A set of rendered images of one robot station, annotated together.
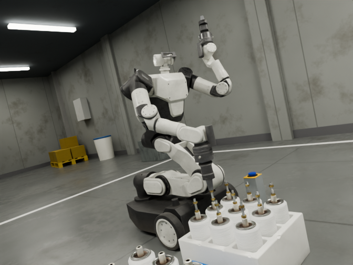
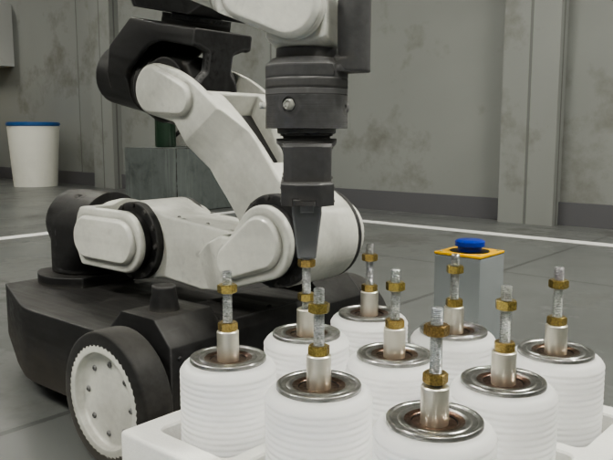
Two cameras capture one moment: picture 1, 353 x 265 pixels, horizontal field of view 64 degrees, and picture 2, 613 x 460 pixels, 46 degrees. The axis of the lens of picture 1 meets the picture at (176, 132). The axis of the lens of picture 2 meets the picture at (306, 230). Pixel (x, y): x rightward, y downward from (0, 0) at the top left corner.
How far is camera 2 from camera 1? 56 cm
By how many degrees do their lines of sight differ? 6
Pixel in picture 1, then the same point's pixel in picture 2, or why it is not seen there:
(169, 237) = (111, 422)
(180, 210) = (176, 329)
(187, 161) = (240, 160)
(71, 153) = not seen: outside the picture
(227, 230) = (341, 427)
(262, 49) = not seen: outside the picture
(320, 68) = not seen: outside the picture
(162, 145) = (163, 90)
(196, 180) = (257, 229)
